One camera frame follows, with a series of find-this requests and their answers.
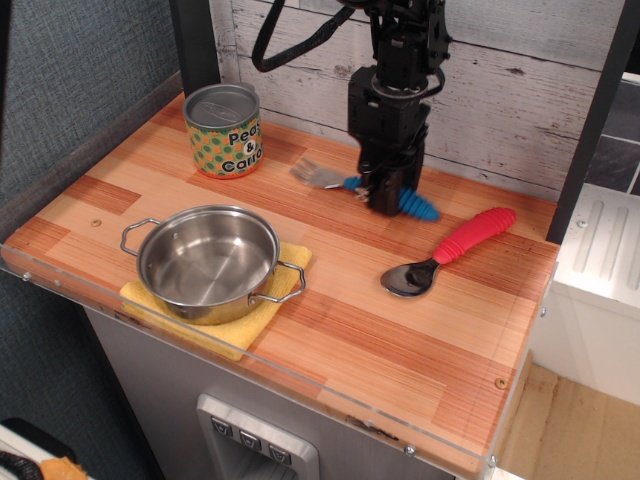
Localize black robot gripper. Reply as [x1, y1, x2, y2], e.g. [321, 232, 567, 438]
[348, 66, 431, 216]

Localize blue handled metal fork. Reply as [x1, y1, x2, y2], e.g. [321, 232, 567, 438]
[290, 158, 440, 221]

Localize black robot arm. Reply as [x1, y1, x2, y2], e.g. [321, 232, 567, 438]
[345, 1, 452, 221]

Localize peas and carrots can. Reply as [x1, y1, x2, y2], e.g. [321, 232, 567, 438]
[183, 84, 264, 180]

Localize stainless steel pot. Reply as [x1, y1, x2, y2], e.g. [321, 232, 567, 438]
[120, 205, 306, 325]

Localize yellow cloth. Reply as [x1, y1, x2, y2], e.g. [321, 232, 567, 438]
[120, 242, 312, 361]

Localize clear acrylic edge guard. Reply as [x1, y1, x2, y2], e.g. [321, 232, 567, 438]
[3, 233, 558, 479]

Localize white toy sink unit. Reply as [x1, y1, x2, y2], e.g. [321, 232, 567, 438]
[527, 72, 640, 407]

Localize grey toy fridge cabinet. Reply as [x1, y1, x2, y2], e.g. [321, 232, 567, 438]
[86, 309, 452, 479]

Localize silver dispenser panel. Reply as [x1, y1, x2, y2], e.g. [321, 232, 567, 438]
[197, 394, 320, 479]

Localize orange object bottom left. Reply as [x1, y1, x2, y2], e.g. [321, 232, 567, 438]
[40, 457, 89, 480]

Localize red handled metal spoon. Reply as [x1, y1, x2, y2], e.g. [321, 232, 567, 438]
[380, 207, 517, 298]

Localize black sleeved cable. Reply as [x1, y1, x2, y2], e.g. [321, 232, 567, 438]
[250, 0, 361, 74]

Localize black right vertical post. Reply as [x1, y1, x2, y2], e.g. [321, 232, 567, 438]
[546, 0, 639, 245]

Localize black vertical post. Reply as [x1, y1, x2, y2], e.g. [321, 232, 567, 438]
[169, 0, 221, 96]
[546, 0, 639, 245]

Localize black left vertical post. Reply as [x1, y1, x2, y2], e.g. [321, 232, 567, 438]
[169, 0, 221, 96]

